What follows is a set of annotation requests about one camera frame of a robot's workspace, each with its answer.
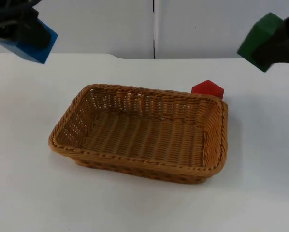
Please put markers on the blue cube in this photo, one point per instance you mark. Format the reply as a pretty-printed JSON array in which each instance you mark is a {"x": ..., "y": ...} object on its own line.
[{"x": 33, "y": 53}]

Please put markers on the green cube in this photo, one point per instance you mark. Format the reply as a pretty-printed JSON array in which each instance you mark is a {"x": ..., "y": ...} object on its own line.
[{"x": 260, "y": 29}]

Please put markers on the red cube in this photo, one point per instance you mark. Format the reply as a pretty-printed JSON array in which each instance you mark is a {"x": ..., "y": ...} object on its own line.
[{"x": 207, "y": 89}]

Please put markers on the pale brown wicker basket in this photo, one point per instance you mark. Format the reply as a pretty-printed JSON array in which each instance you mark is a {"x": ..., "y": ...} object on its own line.
[{"x": 144, "y": 135}]

